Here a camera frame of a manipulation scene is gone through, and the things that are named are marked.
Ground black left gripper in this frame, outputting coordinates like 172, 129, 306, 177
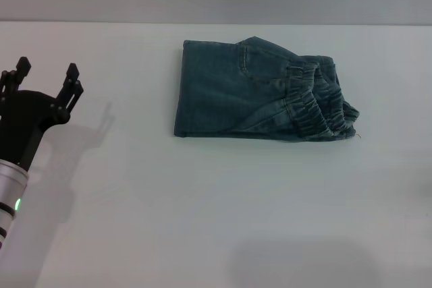
0, 56, 85, 171

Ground blue denim shorts basketball print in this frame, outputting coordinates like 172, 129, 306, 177
173, 35, 360, 142

